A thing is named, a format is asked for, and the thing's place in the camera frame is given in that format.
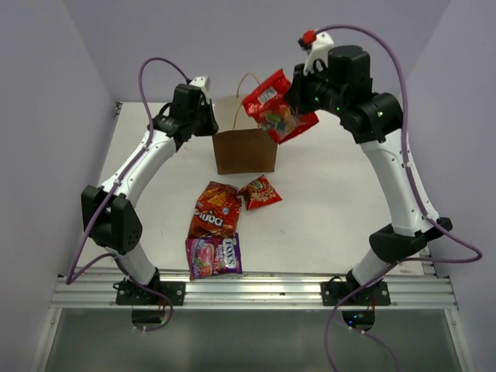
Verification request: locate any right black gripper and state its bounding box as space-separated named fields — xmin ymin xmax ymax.
xmin=284 ymin=60 xmax=346 ymax=117

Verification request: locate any brown paper bag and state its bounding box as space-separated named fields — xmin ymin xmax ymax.
xmin=212 ymin=72 xmax=277 ymax=175

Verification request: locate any red fruit candy bag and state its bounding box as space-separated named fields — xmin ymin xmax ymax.
xmin=241 ymin=69 xmax=319 ymax=144

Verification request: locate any small red popcorn snack bag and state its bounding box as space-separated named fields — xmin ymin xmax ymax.
xmin=239 ymin=175 xmax=282 ymax=211

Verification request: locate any red Doritos chip bag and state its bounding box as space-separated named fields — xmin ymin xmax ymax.
xmin=188 ymin=181 xmax=242 ymax=239

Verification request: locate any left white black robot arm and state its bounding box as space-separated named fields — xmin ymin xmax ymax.
xmin=81 ymin=76 xmax=219 ymax=305

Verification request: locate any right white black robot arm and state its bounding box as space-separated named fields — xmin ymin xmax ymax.
xmin=286 ymin=45 xmax=453 ymax=305

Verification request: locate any purple Fox's candy bag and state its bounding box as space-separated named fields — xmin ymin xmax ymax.
xmin=185 ymin=233 xmax=243 ymax=280

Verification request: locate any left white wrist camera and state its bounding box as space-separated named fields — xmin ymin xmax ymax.
xmin=189 ymin=75 xmax=212 ymax=104

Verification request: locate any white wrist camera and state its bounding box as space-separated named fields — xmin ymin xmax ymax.
xmin=189 ymin=75 xmax=212 ymax=104
xmin=298 ymin=30 xmax=335 ymax=76

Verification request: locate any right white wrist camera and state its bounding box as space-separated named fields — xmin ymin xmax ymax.
xmin=298 ymin=30 xmax=335 ymax=76

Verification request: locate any aluminium rail frame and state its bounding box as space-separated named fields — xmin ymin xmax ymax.
xmin=29 ymin=101 xmax=476 ymax=372

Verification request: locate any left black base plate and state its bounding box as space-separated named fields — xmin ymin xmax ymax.
xmin=112 ymin=278 xmax=186 ymax=306

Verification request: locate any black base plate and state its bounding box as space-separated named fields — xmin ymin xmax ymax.
xmin=320 ymin=276 xmax=391 ymax=307
xmin=112 ymin=278 xmax=186 ymax=306

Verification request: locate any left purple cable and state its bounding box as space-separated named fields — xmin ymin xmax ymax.
xmin=65 ymin=57 xmax=193 ymax=332

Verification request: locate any purple cable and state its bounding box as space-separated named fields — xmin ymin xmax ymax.
xmin=65 ymin=57 xmax=193 ymax=332
xmin=315 ymin=25 xmax=484 ymax=372

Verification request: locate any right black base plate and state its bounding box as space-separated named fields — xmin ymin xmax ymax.
xmin=320 ymin=276 xmax=391 ymax=307

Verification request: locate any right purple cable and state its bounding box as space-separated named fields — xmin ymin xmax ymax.
xmin=315 ymin=25 xmax=484 ymax=372

